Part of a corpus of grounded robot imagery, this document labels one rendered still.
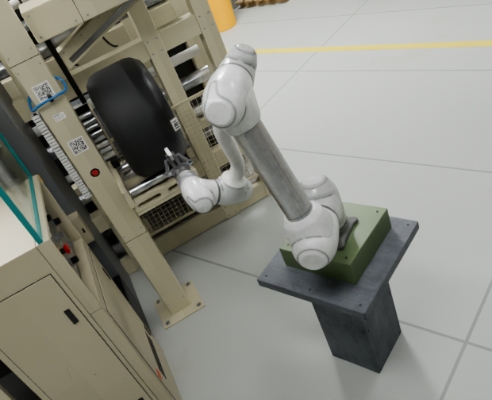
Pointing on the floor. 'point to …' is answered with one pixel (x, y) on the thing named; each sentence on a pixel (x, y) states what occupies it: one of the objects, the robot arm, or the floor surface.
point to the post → (105, 181)
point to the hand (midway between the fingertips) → (169, 154)
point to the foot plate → (182, 309)
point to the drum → (222, 14)
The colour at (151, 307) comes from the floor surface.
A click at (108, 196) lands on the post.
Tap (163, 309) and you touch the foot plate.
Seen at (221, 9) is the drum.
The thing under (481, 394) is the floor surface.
